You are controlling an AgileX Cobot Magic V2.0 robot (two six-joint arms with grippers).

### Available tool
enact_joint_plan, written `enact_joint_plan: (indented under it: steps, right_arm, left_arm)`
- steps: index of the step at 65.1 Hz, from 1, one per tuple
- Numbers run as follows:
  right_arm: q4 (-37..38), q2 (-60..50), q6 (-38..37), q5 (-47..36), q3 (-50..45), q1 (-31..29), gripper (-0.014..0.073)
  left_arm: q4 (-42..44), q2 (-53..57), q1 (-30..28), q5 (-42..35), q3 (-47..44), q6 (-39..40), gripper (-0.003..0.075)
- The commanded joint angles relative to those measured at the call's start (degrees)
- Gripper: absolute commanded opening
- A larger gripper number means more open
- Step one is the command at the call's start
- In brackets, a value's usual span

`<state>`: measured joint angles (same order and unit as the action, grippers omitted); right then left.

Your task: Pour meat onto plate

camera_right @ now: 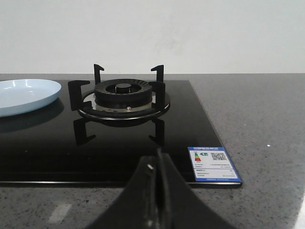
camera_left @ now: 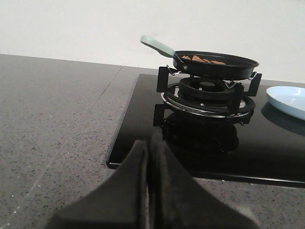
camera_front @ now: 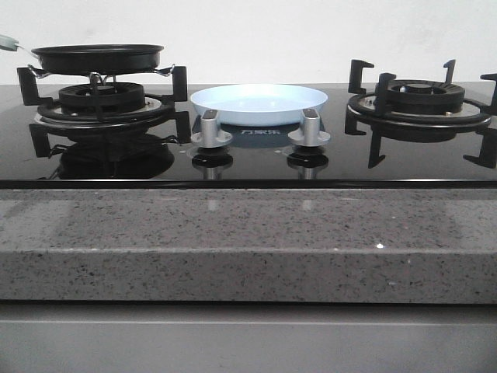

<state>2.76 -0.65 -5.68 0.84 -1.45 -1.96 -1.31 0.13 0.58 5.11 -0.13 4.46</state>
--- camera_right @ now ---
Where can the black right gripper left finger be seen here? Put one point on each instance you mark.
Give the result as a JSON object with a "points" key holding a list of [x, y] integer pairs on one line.
{"points": [[135, 208]]}

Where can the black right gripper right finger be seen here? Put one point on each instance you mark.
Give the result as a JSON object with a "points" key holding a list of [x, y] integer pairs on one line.
{"points": [[180, 208]]}

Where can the light blue plate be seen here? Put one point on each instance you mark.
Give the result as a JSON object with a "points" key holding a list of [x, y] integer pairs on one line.
{"points": [[26, 95]]}

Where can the blue energy label sticker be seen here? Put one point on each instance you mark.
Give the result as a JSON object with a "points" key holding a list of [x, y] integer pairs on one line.
{"points": [[212, 164]]}

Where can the black glass gas cooktop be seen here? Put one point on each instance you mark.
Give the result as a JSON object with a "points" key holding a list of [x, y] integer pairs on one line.
{"points": [[57, 146]]}

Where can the right black pan support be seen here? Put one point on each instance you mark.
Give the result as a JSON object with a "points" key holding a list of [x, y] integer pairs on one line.
{"points": [[87, 107]]}

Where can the right black gas burner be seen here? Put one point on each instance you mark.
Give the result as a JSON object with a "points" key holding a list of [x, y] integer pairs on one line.
{"points": [[121, 93]]}

